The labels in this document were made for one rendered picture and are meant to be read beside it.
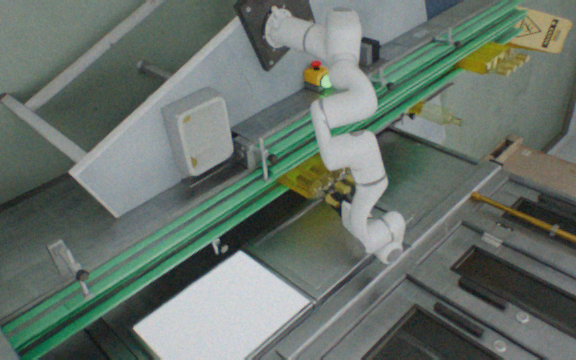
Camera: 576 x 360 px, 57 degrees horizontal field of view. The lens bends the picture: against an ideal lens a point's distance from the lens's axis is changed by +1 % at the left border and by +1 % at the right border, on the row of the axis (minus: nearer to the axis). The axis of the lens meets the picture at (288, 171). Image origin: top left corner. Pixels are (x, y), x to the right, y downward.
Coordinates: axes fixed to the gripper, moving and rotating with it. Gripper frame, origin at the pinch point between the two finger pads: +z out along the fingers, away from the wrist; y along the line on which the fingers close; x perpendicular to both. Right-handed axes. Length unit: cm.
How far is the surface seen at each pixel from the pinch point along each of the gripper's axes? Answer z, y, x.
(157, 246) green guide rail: 8, 4, 56
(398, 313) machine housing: -34.8, -16.6, 2.7
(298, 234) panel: 5.9, -12.5, 12.0
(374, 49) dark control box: 48, 22, -50
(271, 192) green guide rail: 20.0, -3.1, 13.7
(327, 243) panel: -3.1, -12.5, 6.3
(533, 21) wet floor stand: 165, -61, -298
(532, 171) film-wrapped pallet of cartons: 166, -232, -345
